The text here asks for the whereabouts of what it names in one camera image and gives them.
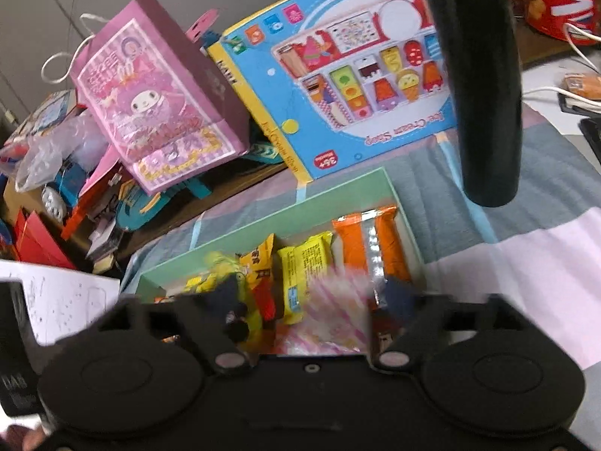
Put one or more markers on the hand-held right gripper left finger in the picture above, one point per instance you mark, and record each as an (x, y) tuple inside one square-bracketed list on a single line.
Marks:
[(230, 305)]

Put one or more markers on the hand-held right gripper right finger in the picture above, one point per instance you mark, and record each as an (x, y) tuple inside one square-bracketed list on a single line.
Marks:
[(399, 300)]

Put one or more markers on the red square snack packet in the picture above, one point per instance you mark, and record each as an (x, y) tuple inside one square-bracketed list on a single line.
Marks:
[(265, 305)]

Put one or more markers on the yellow striped snack packet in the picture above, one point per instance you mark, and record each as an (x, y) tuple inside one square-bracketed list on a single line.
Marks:
[(211, 268)]

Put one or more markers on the small orange yellow packet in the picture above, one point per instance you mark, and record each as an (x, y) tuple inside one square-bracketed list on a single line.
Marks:
[(257, 258)]

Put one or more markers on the pink striped snack packet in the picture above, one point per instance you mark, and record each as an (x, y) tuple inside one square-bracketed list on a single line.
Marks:
[(328, 310)]

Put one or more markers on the orange wafer packet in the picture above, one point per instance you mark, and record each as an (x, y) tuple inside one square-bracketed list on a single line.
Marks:
[(352, 244)]

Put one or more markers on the small yellow snack packet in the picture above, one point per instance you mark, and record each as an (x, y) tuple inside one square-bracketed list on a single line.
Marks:
[(300, 268)]

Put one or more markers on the green cardboard box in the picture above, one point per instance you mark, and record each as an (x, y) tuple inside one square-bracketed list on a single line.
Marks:
[(281, 216)]

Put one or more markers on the person's left hand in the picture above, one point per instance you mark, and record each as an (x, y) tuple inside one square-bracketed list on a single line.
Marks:
[(23, 439)]

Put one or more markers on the white instruction sheet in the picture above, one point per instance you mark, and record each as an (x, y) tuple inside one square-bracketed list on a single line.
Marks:
[(65, 296)]

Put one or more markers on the red box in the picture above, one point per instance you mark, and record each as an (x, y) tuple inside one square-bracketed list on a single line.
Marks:
[(40, 242)]

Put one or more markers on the teal toy station playset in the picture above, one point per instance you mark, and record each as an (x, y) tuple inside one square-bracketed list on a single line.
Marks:
[(141, 206)]

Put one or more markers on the blue toy box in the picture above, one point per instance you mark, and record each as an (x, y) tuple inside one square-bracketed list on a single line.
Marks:
[(328, 150)]

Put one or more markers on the blue toy train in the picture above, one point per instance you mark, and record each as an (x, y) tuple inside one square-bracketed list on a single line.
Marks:
[(70, 188)]

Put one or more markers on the pink toy roof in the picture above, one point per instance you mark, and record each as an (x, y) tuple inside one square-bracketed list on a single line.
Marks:
[(101, 171)]

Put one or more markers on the crumpled clear plastic bag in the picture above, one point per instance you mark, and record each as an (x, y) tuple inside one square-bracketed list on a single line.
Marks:
[(37, 159)]

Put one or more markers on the black pole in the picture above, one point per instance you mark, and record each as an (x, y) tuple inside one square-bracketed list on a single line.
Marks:
[(479, 103)]

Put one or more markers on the black flat device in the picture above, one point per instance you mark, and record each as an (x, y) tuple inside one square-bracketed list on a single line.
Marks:
[(591, 134)]

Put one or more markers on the blue cartoon box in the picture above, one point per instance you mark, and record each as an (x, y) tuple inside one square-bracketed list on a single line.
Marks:
[(51, 108)]

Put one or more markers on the small orange brown object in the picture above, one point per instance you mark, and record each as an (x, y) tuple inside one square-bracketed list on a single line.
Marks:
[(580, 83)]

